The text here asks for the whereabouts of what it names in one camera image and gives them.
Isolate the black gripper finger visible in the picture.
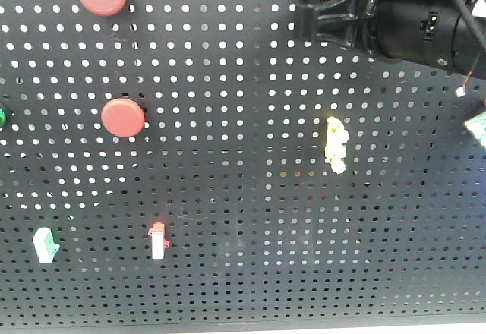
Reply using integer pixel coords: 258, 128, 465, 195
294, 0, 379, 48

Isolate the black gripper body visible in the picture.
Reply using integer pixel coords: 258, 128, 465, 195
374, 0, 461, 69

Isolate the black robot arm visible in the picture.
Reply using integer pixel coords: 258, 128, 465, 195
294, 0, 485, 80

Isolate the green push button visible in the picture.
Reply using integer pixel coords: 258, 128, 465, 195
0, 104, 8, 129

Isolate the green circuit board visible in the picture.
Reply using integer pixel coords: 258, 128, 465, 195
464, 112, 486, 147

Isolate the black perforated pegboard panel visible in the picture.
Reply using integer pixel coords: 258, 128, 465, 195
1, 0, 485, 333

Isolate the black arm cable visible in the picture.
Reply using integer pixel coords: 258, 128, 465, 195
442, 0, 486, 55

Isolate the white red toggle switch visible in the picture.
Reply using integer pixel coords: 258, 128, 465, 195
148, 222, 170, 260

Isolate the white green toggle switch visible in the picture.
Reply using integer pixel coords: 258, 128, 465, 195
32, 227, 60, 264

